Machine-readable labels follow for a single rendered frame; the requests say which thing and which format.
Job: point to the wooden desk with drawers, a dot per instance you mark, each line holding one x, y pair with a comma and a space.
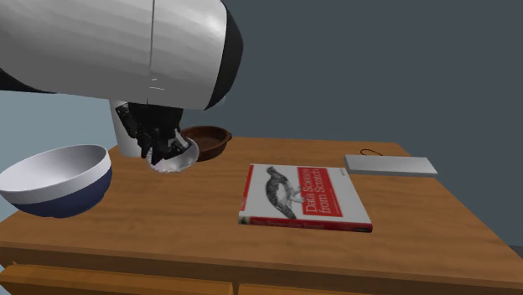
163, 220

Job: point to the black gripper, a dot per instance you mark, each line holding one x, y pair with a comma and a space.
152, 120

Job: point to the red and white book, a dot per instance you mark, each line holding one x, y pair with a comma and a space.
302, 196

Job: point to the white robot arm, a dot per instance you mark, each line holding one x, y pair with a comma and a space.
102, 45

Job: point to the white and blue bowl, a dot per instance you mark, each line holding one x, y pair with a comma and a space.
53, 175

